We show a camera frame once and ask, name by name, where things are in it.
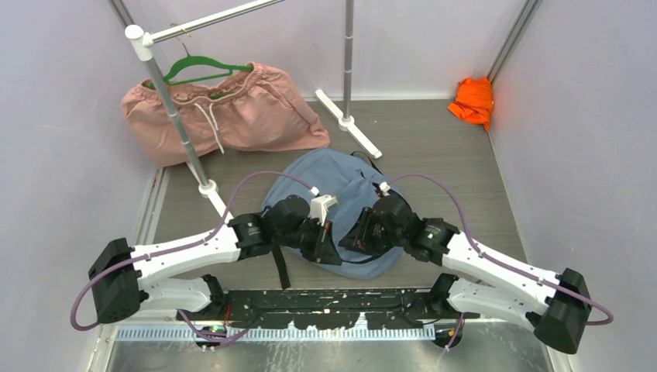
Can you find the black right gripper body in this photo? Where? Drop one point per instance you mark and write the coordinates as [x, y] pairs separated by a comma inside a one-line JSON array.
[[382, 237]]

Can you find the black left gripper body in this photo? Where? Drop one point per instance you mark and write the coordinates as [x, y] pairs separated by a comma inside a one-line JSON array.
[[304, 239]]

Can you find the blue backpack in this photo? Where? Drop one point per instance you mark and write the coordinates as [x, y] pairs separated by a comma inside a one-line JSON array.
[[353, 181]]

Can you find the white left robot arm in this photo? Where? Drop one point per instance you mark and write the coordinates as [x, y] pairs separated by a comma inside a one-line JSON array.
[[128, 279]]

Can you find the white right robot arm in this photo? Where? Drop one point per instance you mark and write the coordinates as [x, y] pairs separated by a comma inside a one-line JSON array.
[[553, 306]]

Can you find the orange cloth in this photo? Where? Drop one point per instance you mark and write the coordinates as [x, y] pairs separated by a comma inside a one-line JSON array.
[[474, 102]]

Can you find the green clothes hanger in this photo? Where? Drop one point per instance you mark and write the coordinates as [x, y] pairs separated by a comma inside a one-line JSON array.
[[194, 68]]

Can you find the metal clothes rack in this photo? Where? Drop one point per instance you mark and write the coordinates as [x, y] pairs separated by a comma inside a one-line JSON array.
[[142, 42]]

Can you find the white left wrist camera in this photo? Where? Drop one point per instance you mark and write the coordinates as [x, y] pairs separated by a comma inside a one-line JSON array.
[[320, 205]]

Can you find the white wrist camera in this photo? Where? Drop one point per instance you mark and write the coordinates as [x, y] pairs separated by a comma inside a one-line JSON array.
[[383, 189], [320, 205]]

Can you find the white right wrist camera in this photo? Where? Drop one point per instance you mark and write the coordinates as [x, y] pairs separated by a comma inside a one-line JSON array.
[[383, 189]]

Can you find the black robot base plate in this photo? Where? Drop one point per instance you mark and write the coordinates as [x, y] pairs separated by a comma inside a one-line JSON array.
[[387, 308]]

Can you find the pink drawstring shorts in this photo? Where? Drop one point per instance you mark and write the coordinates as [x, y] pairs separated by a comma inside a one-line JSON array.
[[258, 110]]

